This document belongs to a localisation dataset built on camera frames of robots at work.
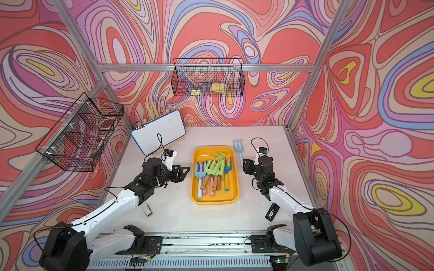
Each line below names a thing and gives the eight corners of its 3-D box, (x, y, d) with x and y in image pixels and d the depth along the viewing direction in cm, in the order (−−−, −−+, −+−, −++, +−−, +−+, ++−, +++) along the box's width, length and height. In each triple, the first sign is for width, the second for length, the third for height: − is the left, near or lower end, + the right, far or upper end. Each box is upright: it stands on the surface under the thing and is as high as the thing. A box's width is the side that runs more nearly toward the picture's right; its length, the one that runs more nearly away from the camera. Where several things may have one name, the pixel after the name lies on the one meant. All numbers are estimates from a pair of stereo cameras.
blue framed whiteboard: (152, 166, 102) (137, 140, 83) (146, 157, 106) (130, 131, 87) (190, 142, 114) (185, 115, 95) (184, 135, 118) (177, 108, 99)
